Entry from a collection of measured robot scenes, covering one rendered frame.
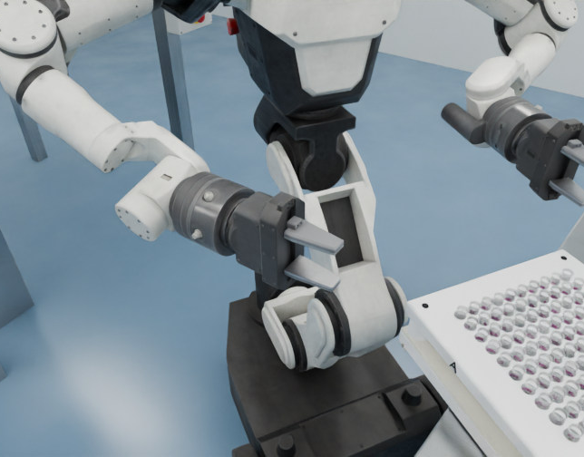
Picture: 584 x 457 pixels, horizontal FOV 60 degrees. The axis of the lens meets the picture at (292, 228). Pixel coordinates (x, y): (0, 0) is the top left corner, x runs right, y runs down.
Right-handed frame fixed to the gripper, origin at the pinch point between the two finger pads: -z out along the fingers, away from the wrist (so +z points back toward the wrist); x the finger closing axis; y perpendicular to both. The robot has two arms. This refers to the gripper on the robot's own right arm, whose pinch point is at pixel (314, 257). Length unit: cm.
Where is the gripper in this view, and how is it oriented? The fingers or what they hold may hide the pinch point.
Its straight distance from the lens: 55.6
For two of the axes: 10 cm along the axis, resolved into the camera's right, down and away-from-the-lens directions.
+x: 0.0, 7.9, 6.1
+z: -8.2, -3.5, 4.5
